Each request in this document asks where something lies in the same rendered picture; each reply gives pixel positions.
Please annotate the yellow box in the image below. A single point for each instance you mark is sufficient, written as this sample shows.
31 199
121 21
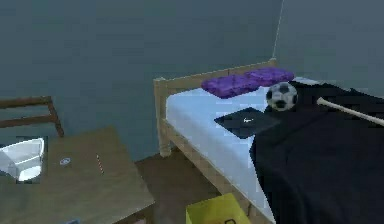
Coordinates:
216 210

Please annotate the brown wooden chair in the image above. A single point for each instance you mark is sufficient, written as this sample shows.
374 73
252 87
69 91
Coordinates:
33 113

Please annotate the wooden bed with white mattress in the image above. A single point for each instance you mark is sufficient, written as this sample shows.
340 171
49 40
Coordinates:
200 123

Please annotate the black laptop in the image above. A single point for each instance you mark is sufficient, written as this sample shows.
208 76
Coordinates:
246 122

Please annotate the purple pillow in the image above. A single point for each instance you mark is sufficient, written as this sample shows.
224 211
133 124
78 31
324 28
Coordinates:
245 81

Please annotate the black and white soccer ball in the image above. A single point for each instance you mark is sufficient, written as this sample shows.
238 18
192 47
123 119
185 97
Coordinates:
281 96

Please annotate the red and white pencil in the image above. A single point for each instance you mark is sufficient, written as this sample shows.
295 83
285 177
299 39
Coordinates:
100 164

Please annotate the brown wooden table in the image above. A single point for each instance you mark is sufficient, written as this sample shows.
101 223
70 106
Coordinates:
83 186

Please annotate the small round grey disc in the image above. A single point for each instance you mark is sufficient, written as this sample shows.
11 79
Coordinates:
65 161

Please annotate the black blanket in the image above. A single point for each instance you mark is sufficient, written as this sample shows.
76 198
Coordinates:
326 160

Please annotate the pale wooden baseball bat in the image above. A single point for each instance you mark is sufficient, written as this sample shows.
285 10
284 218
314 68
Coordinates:
350 111

